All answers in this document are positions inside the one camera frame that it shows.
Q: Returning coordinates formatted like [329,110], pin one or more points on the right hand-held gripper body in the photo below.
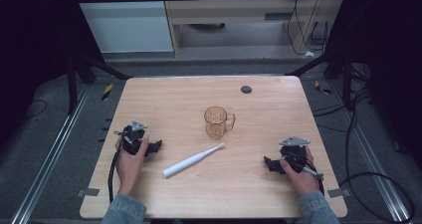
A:
[293,152]

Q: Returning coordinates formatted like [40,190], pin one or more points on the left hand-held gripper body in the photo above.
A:
[132,139]

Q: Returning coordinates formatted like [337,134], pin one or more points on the white electric toothbrush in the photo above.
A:
[189,161]

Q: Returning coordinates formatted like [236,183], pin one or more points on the amber glass mug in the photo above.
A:
[215,124]

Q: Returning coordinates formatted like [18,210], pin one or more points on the person's left hand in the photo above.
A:
[130,171]

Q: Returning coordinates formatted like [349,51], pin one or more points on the person's right hand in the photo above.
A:
[303,182]

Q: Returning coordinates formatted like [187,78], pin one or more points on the yellow black striped tape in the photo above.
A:
[322,88]
[107,92]

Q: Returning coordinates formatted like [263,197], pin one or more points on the dark round table grommet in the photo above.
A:
[246,89]

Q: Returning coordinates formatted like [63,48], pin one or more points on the black metal stand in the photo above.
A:
[346,81]
[71,84]

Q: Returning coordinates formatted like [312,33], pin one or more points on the white cabinet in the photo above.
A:
[126,25]

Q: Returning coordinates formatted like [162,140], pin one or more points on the dark curtain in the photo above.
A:
[391,68]
[33,51]

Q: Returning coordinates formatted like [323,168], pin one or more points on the light wooden desk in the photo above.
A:
[232,11]

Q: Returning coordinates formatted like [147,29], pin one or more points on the grey table bracket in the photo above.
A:
[88,192]
[338,192]

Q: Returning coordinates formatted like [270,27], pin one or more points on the aluminium floor rail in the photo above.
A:
[49,154]
[371,157]

